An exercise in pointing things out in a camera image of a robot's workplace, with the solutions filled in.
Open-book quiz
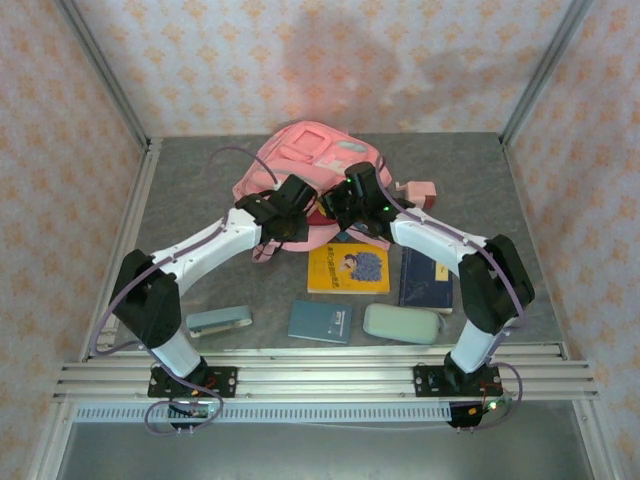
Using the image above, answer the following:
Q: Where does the pink pencil sharpener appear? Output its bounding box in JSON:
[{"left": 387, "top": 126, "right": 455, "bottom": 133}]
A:
[{"left": 396, "top": 180, "right": 437, "bottom": 209}]

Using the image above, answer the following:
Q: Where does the aluminium rail frame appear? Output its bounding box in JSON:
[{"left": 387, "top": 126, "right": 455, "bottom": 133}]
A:
[{"left": 52, "top": 341, "right": 600, "bottom": 404}]

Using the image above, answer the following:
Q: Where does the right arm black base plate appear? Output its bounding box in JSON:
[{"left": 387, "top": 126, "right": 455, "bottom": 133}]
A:
[{"left": 413, "top": 363, "right": 503, "bottom": 399}]

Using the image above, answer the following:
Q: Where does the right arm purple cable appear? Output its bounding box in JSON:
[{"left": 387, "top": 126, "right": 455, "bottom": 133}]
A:
[{"left": 374, "top": 154, "right": 529, "bottom": 435}]

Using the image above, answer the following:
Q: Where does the aluminium corner post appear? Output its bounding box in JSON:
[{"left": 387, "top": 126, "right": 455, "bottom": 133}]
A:
[
  {"left": 52, "top": 0, "right": 152, "bottom": 151},
  {"left": 499, "top": 0, "right": 596, "bottom": 147}
]

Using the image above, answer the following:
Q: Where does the small plain teal notebook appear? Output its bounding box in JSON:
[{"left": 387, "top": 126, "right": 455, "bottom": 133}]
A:
[{"left": 344, "top": 223, "right": 386, "bottom": 246}]

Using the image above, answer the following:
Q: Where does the blue notebook white print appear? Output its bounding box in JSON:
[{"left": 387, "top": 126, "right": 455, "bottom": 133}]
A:
[{"left": 287, "top": 298, "right": 355, "bottom": 346}]

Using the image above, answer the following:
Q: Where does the blue grey stapler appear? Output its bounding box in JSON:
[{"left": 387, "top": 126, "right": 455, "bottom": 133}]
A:
[{"left": 185, "top": 305, "right": 253, "bottom": 340}]

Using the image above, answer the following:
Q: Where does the aluminium frame leg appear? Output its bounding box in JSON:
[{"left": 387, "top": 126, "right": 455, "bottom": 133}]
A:
[
  {"left": 573, "top": 399, "right": 626, "bottom": 480},
  {"left": 27, "top": 402, "right": 76, "bottom": 480}
]

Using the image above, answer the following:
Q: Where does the white slotted cable duct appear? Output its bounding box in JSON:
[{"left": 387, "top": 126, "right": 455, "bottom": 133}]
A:
[{"left": 73, "top": 402, "right": 454, "bottom": 424}]

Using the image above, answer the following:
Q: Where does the pale green pencil case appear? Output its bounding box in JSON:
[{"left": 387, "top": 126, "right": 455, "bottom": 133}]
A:
[{"left": 362, "top": 302, "right": 445, "bottom": 346}]

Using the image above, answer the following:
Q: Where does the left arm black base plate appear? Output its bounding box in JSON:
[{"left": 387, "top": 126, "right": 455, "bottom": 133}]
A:
[{"left": 148, "top": 366, "right": 239, "bottom": 400}]

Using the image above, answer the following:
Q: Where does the yellow book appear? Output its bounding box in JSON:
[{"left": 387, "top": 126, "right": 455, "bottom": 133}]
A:
[{"left": 307, "top": 243, "right": 391, "bottom": 296}]

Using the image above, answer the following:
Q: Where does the large navy book horse drawing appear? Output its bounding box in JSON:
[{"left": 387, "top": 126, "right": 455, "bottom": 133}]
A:
[{"left": 398, "top": 244, "right": 455, "bottom": 315}]

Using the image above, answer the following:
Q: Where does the aluminium side rail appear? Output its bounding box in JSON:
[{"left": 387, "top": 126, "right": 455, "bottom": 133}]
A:
[{"left": 79, "top": 138, "right": 164, "bottom": 361}]

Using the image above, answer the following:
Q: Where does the pink backpack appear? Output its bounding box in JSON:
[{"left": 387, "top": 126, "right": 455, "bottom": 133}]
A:
[{"left": 232, "top": 118, "right": 394, "bottom": 265}]

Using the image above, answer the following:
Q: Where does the grey metal lower panel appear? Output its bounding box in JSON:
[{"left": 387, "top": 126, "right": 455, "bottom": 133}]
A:
[{"left": 54, "top": 422, "right": 596, "bottom": 480}]

